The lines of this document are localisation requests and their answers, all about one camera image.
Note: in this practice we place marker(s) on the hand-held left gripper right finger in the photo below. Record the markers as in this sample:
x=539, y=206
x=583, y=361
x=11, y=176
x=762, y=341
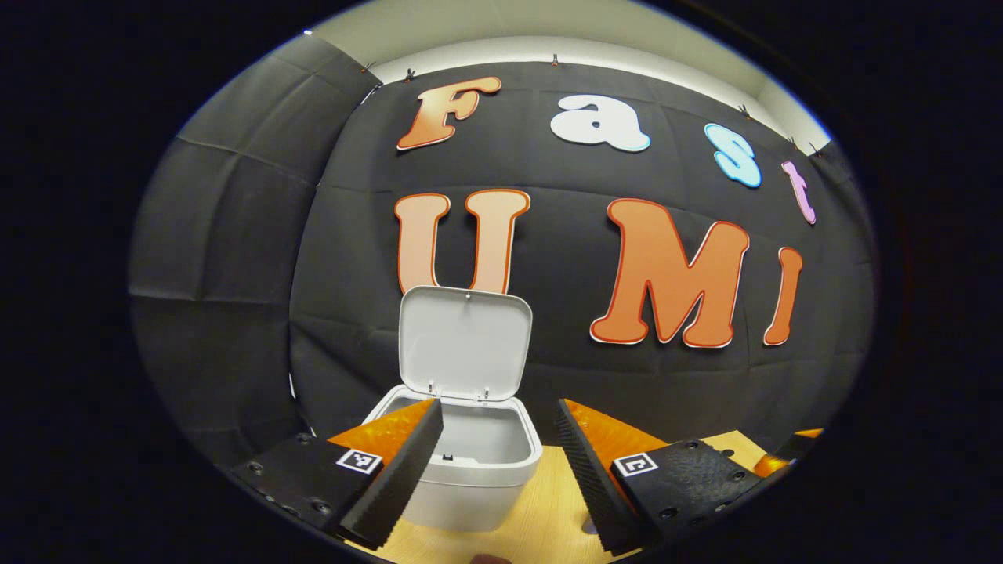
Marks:
x=588, y=478

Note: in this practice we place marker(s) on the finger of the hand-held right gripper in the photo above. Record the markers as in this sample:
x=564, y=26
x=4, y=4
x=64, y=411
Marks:
x=772, y=466

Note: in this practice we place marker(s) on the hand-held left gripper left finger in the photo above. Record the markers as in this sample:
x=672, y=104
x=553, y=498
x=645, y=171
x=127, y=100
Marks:
x=400, y=486

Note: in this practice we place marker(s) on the white desktop garbage bin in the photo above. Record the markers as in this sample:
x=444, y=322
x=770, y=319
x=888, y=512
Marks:
x=470, y=345

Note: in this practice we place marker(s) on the light wooden desktop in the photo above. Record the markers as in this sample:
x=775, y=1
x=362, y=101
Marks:
x=548, y=509

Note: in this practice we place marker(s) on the black backdrop cloth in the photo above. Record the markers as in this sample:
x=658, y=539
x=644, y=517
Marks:
x=560, y=274

